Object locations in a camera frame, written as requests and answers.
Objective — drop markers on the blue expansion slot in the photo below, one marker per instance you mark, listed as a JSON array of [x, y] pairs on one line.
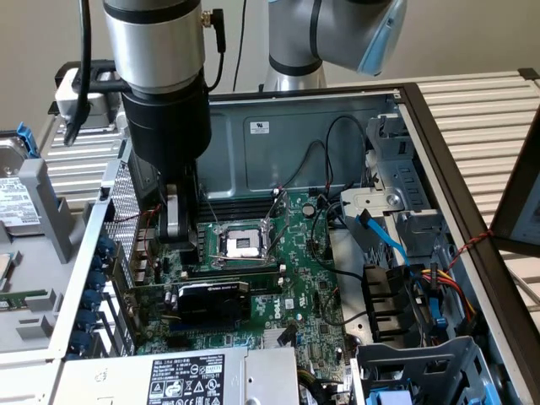
[[177, 327]]

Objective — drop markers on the green motherboard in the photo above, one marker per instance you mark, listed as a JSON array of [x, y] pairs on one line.
[[304, 270]]

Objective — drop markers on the grey power supply with label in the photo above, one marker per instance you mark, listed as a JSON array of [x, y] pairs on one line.
[[105, 379]]

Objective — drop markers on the silver coin cell battery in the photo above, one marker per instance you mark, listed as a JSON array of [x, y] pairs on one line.
[[309, 208]]

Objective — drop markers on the green RAM stick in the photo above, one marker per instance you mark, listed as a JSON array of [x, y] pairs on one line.
[[21, 295]]

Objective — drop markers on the grey metal disk bay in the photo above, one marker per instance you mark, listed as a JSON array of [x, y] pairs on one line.
[[405, 177]]

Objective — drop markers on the silver chipset heatsink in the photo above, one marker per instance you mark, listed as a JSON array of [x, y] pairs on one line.
[[272, 337]]

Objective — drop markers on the thin metal locking lever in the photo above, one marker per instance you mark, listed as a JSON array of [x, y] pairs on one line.
[[240, 257], [211, 213]]

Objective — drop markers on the hard disk with blue rails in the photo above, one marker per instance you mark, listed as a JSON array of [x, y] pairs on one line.
[[17, 202]]

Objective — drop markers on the grey metal PC case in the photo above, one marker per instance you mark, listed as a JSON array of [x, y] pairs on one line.
[[261, 160]]

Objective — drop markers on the grey metal drive cage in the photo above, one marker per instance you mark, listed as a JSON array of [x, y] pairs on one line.
[[422, 358]]

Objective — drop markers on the blue plastic latch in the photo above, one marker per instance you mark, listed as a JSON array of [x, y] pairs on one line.
[[388, 398]]

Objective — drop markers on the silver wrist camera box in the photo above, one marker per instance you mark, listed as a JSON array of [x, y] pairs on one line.
[[67, 99]]

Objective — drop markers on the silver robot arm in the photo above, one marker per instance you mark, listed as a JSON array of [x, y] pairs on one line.
[[152, 50]]

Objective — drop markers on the short black expansion slot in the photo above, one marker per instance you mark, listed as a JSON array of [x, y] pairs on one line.
[[177, 342]]

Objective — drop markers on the dark framed monitor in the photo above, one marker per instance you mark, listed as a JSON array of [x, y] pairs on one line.
[[510, 202]]

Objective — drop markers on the black plastic fan shroud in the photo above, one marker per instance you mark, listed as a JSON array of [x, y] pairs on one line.
[[384, 304]]

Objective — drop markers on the grey parts rack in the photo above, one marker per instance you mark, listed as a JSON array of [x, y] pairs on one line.
[[38, 274]]

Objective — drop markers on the green GPU with black shroud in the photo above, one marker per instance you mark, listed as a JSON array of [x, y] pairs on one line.
[[211, 301]]

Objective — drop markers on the metal socket cover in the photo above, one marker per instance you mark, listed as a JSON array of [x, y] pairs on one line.
[[280, 208]]

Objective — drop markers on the CPU socket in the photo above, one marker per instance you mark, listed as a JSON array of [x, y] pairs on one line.
[[240, 242]]

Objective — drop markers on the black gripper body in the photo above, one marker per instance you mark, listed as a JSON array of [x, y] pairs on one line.
[[169, 126]]

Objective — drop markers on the black table end cap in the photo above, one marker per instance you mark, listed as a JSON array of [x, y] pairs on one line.
[[527, 73]]

